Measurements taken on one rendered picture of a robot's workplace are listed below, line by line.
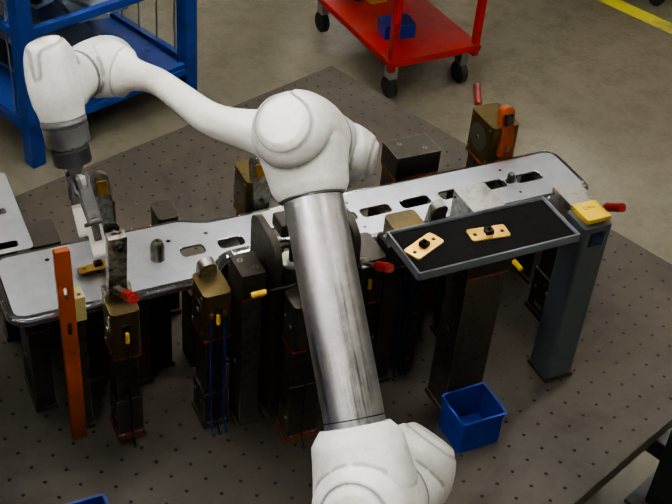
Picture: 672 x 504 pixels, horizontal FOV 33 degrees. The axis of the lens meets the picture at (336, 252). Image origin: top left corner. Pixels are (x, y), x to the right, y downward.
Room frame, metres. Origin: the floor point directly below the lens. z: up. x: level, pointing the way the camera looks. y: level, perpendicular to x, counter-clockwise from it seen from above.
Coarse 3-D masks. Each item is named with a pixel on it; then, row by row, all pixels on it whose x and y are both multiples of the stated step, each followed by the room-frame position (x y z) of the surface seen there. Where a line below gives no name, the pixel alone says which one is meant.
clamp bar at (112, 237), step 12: (108, 228) 1.65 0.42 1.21; (108, 240) 1.61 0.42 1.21; (120, 240) 1.62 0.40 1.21; (108, 252) 1.61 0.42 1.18; (120, 252) 1.62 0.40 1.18; (108, 264) 1.62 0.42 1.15; (120, 264) 1.63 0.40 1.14; (108, 276) 1.62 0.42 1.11; (120, 276) 1.63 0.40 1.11; (108, 288) 1.63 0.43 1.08
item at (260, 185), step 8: (256, 160) 2.08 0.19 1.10; (256, 168) 2.07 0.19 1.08; (256, 176) 2.07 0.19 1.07; (264, 176) 2.08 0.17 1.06; (256, 184) 2.07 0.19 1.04; (264, 184) 2.08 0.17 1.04; (256, 192) 2.06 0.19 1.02; (264, 192) 2.07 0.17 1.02; (256, 200) 2.06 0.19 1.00; (264, 200) 2.06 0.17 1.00; (256, 208) 2.06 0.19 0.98
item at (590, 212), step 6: (576, 204) 1.94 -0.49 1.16; (582, 204) 1.94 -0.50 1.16; (588, 204) 1.94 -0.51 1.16; (594, 204) 1.94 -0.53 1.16; (576, 210) 1.92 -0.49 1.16; (582, 210) 1.92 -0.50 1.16; (588, 210) 1.92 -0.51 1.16; (594, 210) 1.92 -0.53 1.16; (600, 210) 1.93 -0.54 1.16; (582, 216) 1.90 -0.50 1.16; (588, 216) 1.90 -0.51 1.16; (594, 216) 1.90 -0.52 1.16; (600, 216) 1.90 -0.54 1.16; (606, 216) 1.91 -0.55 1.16; (588, 222) 1.89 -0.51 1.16; (594, 222) 1.89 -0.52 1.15
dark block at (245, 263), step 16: (240, 256) 1.71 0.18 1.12; (256, 256) 1.72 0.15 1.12; (240, 272) 1.67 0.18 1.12; (256, 272) 1.67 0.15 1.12; (240, 288) 1.66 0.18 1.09; (256, 288) 1.67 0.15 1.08; (240, 304) 1.67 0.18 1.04; (256, 304) 1.67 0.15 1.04; (240, 320) 1.66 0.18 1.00; (256, 320) 1.67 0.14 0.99; (240, 336) 1.66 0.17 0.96; (256, 336) 1.67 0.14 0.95; (240, 352) 1.66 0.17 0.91; (256, 352) 1.67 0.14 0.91; (240, 368) 1.66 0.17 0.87; (256, 368) 1.67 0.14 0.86; (240, 384) 1.66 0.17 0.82; (256, 384) 1.67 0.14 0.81; (240, 400) 1.66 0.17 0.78; (256, 400) 1.68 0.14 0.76; (240, 416) 1.66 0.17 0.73; (256, 416) 1.68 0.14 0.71
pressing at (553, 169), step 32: (512, 160) 2.33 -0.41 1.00; (544, 160) 2.34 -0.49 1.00; (352, 192) 2.14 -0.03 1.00; (384, 192) 2.14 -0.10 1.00; (416, 192) 2.15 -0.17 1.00; (512, 192) 2.19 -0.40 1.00; (544, 192) 2.20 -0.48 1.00; (160, 224) 1.95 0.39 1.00; (192, 224) 1.95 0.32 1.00; (224, 224) 1.97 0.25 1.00; (32, 256) 1.80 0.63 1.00; (128, 256) 1.83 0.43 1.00; (192, 256) 1.85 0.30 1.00; (224, 256) 1.85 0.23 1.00; (0, 288) 1.69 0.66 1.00; (32, 288) 1.70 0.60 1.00; (64, 288) 1.71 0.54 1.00; (96, 288) 1.72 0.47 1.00; (160, 288) 1.73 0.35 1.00; (32, 320) 1.60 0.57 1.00
